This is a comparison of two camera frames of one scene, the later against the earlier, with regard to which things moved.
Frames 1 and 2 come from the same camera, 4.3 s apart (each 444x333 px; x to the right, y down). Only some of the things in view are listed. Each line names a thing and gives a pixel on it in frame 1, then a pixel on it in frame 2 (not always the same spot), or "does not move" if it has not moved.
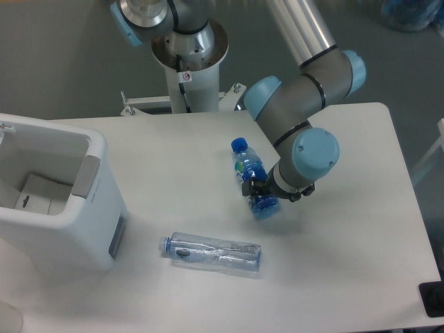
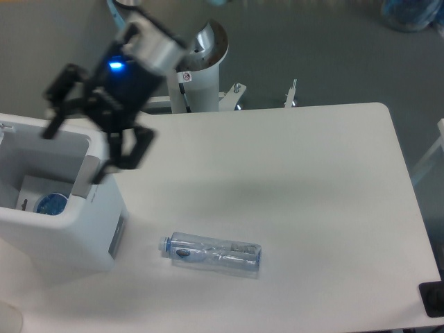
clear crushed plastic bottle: [211, 252] does not move
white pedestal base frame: [228, 100] does not move
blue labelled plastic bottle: [248, 163] to [53, 204]
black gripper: [267, 185] to [121, 89]
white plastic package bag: [43, 195] does not move
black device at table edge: [432, 295] does not move
